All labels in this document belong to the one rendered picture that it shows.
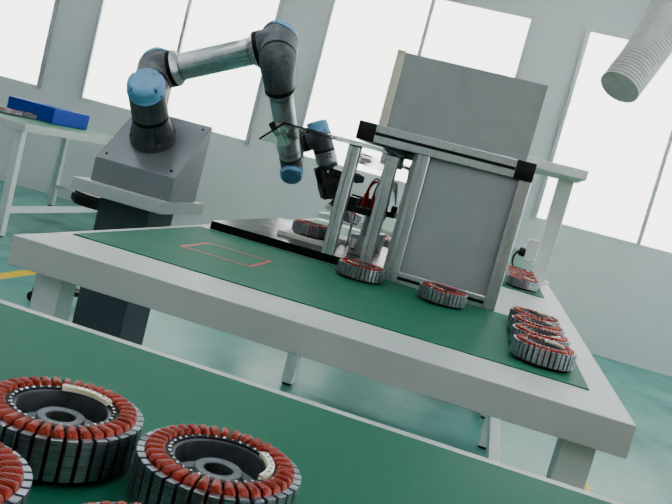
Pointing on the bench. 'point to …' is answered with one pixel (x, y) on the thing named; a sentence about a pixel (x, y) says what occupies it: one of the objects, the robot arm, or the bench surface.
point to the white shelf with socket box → (539, 251)
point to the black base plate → (265, 229)
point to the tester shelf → (395, 142)
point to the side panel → (457, 229)
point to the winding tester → (463, 105)
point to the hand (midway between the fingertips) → (347, 216)
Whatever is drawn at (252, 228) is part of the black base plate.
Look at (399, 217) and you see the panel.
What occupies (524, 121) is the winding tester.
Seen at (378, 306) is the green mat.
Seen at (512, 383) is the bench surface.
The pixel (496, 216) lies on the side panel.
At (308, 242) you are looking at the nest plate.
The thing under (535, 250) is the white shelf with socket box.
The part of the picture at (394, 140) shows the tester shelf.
